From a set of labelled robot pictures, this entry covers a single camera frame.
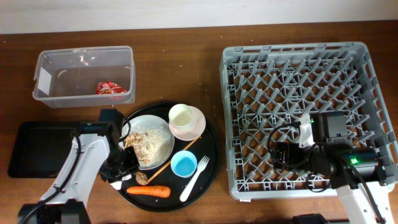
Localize white tissue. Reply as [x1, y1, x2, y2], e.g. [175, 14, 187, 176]
[110, 174, 132, 190]

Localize grey plate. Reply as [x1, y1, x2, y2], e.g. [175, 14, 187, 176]
[119, 114, 175, 170]

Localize blue bowl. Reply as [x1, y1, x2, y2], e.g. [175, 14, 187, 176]
[170, 151, 197, 178]

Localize red snack wrapper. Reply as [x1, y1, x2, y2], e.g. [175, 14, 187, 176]
[96, 81, 126, 95]

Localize pink saucer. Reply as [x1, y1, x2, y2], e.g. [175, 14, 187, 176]
[169, 104, 206, 141]

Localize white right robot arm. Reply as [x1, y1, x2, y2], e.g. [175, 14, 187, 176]
[272, 142, 394, 223]

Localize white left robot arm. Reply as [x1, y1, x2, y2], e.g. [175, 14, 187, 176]
[17, 121, 139, 223]

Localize grey dishwasher rack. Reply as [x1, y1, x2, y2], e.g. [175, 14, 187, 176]
[220, 42, 397, 201]

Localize clear plastic waste bin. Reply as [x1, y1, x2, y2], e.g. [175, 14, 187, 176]
[32, 46, 136, 108]

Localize peanut shell scraps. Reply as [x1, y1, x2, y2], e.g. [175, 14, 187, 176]
[124, 133, 151, 164]

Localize walnut shell piece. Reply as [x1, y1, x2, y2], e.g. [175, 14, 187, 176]
[134, 172, 149, 185]

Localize pile of white rice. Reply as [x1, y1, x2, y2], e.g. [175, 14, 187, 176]
[138, 129, 172, 168]

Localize wooden chopstick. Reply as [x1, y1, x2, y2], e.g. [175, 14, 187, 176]
[147, 136, 202, 183]

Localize orange carrot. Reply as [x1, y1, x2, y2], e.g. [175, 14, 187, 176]
[127, 185, 171, 198]

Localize round black serving tray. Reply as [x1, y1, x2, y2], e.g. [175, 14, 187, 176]
[118, 101, 221, 212]

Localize cream cup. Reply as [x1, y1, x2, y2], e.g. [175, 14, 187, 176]
[169, 104, 193, 131]

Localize white plastic fork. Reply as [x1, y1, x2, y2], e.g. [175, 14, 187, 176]
[179, 156, 210, 202]

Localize black rectangular tray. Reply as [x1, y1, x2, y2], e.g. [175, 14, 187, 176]
[8, 121, 80, 178]

